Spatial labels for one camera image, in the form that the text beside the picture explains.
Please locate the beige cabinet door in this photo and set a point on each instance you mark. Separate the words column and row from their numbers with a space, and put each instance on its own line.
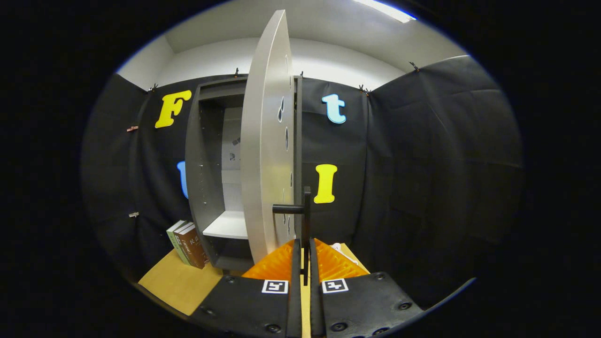
column 265, row 141

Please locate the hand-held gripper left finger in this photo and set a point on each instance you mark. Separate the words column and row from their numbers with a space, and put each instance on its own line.
column 296, row 300

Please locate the black backdrop cloth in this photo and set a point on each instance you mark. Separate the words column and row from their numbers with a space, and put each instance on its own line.
column 422, row 188

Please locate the long ceiling light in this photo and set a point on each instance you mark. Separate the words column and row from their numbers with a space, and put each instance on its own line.
column 389, row 10

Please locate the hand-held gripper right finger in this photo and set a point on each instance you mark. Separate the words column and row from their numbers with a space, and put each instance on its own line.
column 314, row 305

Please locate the white cabinet shelf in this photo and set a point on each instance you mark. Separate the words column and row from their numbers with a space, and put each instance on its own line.
column 230, row 225

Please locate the dark grey cabinet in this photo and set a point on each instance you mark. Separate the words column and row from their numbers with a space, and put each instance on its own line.
column 199, row 164

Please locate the row of black clips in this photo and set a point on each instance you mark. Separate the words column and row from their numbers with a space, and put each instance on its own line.
column 413, row 66

